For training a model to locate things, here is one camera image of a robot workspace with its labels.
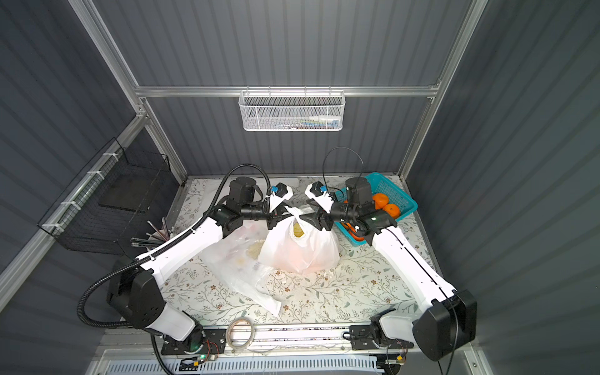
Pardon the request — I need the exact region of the clear plastic bag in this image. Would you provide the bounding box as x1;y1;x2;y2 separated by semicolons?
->
199;222;282;316

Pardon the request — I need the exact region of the black wire wall basket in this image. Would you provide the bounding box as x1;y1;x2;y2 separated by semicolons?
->
38;145;179;259

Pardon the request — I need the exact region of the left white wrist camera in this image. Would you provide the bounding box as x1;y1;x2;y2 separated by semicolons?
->
268;183;293;213

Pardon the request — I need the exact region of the cartoon printed plastic bag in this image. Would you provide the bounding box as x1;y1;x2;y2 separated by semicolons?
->
258;207;340;275

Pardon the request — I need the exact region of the orange mandarin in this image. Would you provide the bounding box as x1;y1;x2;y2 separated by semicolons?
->
382;203;402;220
372;193;389;209

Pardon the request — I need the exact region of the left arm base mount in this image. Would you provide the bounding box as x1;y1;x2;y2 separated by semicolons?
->
161;327;227;356

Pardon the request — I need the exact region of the teal plastic basket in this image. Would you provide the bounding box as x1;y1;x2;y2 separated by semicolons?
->
334;173;418;246

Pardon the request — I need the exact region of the white wire wall basket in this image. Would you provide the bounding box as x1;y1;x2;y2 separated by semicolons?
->
238;87;346;132

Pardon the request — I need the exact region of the orange mandarin top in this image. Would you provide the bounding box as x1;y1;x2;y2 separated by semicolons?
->
372;193;389;209

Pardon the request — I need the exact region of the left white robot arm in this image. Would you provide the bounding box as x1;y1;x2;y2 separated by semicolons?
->
107;177;293;342

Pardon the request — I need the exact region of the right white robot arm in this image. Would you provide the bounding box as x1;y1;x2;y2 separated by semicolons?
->
305;177;478;361

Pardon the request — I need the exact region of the orange mandarin right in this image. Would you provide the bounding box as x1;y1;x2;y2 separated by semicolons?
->
382;203;402;220

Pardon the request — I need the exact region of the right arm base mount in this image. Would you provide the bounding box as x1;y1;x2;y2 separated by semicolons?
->
342;324;414;351

